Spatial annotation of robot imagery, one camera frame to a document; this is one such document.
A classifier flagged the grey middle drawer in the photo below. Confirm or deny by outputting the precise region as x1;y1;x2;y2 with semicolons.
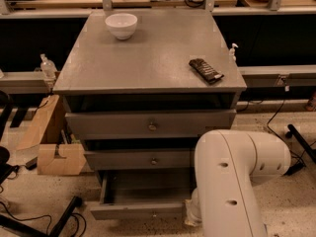
84;148;194;170

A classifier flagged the clear sanitizer bottle left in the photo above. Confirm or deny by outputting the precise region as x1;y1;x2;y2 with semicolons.
40;53;57;79

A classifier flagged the cardboard box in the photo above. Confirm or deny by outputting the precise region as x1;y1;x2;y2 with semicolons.
16;95;86;176

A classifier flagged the grey drawer cabinet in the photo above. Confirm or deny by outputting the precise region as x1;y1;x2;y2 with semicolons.
52;9;247;187

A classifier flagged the black stand leg right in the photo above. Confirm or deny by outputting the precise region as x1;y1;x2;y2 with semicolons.
287;124;316;163

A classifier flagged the black floor cable left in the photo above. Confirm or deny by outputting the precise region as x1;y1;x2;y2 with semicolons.
0;199;87;237

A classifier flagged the black stand leg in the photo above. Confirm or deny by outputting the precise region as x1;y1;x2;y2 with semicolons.
287;124;316;163
0;197;83;237

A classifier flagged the dark snack bar wrapper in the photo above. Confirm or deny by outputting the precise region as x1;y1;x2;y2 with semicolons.
189;58;224;84

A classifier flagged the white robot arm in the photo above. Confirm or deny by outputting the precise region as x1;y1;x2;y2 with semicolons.
187;129;291;237

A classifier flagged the black office chair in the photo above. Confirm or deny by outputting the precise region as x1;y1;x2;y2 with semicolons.
0;90;20;186

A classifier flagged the white pump bottle right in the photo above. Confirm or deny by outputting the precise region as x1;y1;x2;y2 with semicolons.
229;43;239;61

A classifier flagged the white ceramic bowl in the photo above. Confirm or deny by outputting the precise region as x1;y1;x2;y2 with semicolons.
105;13;138;40

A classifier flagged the black cable with adapter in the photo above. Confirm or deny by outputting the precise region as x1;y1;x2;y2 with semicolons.
265;77;307;177

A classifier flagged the grey drawer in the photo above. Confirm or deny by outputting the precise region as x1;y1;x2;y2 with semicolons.
84;148;194;170
65;110;236;140
91;168;196;220

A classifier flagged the black stand leg left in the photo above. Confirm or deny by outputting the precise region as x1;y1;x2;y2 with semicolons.
0;197;83;237

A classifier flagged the grey top drawer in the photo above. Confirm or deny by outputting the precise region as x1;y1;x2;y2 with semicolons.
65;110;236;140

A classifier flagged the grey bottom drawer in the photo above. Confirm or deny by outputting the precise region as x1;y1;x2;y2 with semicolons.
91;168;196;220

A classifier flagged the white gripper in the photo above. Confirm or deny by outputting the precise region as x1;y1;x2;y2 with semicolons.
185;189;202;227

